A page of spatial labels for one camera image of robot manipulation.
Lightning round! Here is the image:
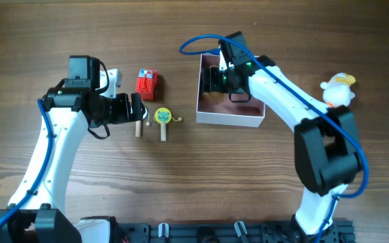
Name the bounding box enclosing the left blue cable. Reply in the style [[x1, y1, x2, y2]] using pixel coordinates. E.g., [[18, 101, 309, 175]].
[[0, 98, 54, 243]]

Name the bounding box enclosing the red toy fire truck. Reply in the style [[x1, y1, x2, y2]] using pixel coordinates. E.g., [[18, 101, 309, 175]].
[[135, 69, 158, 101]]

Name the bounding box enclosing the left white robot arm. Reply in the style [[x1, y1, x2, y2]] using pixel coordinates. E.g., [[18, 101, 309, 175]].
[[0, 87, 145, 242]]

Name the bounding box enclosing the right blue cable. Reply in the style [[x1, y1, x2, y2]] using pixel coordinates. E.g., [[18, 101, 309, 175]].
[[178, 34, 370, 243]]

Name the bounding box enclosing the white plush duck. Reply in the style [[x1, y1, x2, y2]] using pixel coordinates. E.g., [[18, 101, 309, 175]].
[[320, 73, 356, 107]]

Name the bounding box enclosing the blue cable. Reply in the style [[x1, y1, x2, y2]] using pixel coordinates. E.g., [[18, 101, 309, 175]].
[[0, 98, 54, 243], [178, 34, 370, 243]]

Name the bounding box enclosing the white wooden rattle drum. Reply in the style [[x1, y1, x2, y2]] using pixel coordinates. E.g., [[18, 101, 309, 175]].
[[135, 110, 151, 138]]

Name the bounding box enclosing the pink white open box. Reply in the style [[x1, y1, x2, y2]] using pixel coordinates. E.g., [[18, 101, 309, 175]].
[[196, 54, 265, 128]]

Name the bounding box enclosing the yellow cat rattle drum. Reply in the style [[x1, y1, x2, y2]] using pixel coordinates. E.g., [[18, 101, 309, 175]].
[[153, 107, 182, 142]]

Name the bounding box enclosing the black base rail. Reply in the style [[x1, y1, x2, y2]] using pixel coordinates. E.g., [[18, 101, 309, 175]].
[[76, 215, 356, 243]]

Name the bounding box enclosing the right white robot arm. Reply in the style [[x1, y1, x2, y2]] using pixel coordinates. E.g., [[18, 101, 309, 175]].
[[199, 56, 368, 240]]

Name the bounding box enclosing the brown plush toy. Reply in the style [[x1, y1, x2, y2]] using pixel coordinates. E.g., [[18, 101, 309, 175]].
[[201, 92, 228, 104]]

